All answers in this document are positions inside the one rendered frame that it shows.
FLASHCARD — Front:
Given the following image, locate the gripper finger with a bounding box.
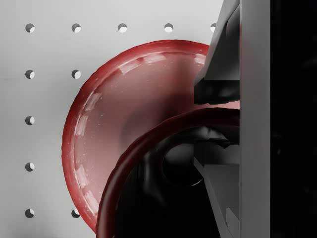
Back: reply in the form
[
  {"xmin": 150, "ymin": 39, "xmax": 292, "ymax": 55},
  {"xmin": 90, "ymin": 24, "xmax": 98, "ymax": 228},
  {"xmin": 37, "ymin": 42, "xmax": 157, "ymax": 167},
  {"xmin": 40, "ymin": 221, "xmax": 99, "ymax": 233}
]
[
  {"xmin": 193, "ymin": 127, "xmax": 241, "ymax": 238},
  {"xmin": 193, "ymin": 0, "xmax": 241, "ymax": 105}
]

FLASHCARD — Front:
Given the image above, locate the red mug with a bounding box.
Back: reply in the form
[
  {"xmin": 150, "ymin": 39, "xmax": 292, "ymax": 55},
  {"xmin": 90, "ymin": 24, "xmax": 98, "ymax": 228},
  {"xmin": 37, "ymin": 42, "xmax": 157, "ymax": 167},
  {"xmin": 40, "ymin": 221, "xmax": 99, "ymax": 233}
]
[{"xmin": 95, "ymin": 107, "xmax": 241, "ymax": 238}]

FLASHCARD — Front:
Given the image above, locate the red plate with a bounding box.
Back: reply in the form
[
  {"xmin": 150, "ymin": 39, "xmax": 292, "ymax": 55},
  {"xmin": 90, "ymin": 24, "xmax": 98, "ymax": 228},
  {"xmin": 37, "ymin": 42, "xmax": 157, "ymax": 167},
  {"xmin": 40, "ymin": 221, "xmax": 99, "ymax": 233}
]
[{"xmin": 61, "ymin": 39, "xmax": 241, "ymax": 235}]

